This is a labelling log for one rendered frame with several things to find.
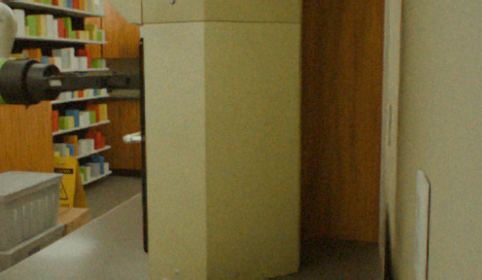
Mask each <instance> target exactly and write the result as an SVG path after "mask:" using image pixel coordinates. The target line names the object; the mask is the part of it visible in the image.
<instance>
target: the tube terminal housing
mask: <svg viewBox="0 0 482 280"><path fill-rule="evenodd" d="M143 22H144V24H143V33H144V77H145V120H146V162H147V205H148V248H149V280H163V279H166V280H265V279H269V278H274V277H278V276H284V275H288V274H293V273H298V269H299V266H300V215H301V105H302V0H143Z"/></svg>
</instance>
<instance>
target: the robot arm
mask: <svg viewBox="0 0 482 280"><path fill-rule="evenodd" d="M16 35H17V18H16V16H15V14H14V13H13V11H12V10H11V9H10V8H9V7H8V6H7V5H5V4H4V3H2V2H0V105H24V106H25V110H28V108H29V106H30V105H37V104H39V103H40V102H41V101H54V100H55V99H56V98H57V97H58V96H59V94H61V93H62V92H73V91H80V90H87V89H100V90H102V89H104V88H105V89H106V90H107V92H112V90H139V74H118V72H113V74H112V76H110V75H107V76H102V75H99V76H87V75H86V74H85V73H74V72H60V71H59V69H58V68H57V67H56V66H55V65H54V64H52V63H40V62H39V61H37V60H35V59H33V58H31V59H29V58H28V57H27V52H22V58H21V59H18V58H17V59H14V60H9V59H10V55H11V51H12V47H13V43H14V40H15V38H16Z"/></svg>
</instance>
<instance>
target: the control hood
mask: <svg viewBox="0 0 482 280"><path fill-rule="evenodd" d="M107 1H108V2H109V3H110V4H111V5H112V6H113V7H114V8H115V9H116V10H117V11H118V12H119V13H120V14H121V15H122V16H123V17H124V18H125V19H126V20H127V21H128V22H129V23H131V24H134V25H141V26H143V24H144V22H143V0H107Z"/></svg>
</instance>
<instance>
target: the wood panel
mask: <svg viewBox="0 0 482 280"><path fill-rule="evenodd" d="M385 9H386V0H302V105H301V215H300V235H305V236H316V237H327V238H338V239H349V240H360V241H371V242H378V241H379V202H380V164H381V124H382V87H383V86H384V47H385Z"/></svg>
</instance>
